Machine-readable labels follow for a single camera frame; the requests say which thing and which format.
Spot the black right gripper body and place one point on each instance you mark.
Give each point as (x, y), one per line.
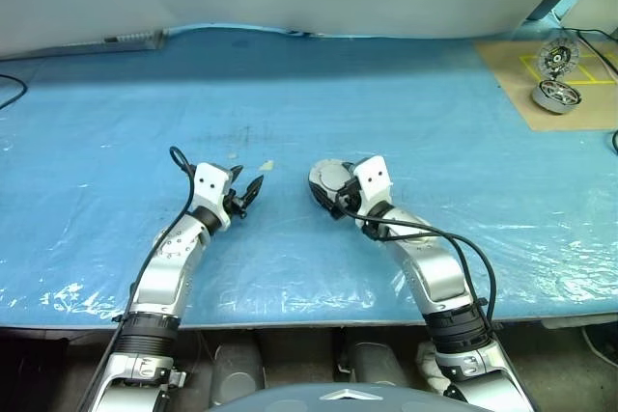
(351, 192)

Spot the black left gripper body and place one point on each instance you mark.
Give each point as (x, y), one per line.
(234, 202)

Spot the grey motor housing with lid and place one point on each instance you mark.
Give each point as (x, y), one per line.
(333, 178)

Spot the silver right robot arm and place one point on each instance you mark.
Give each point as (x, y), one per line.
(434, 272)

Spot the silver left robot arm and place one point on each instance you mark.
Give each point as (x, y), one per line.
(166, 267)

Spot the open spare motor housing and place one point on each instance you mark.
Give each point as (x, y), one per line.
(555, 96)

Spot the beige scrap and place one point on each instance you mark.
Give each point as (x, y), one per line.
(268, 166)

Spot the blue plastic table cover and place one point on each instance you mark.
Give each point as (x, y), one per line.
(338, 93)

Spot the dark rounded cylinder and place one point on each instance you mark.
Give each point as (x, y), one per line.
(376, 361)
(239, 368)

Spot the grey power strip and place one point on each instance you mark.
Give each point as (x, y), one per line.
(135, 39)

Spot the white wrapped bundle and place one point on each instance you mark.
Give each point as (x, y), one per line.
(427, 364)

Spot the brown cardboard sheet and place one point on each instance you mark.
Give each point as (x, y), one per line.
(512, 84)

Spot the grey robot torso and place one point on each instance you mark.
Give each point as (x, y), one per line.
(338, 400)

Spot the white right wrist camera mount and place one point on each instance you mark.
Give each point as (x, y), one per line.
(374, 180)

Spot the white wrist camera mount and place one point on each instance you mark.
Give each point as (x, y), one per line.
(210, 190)
(374, 180)

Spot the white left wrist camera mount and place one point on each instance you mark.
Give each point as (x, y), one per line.
(210, 190)

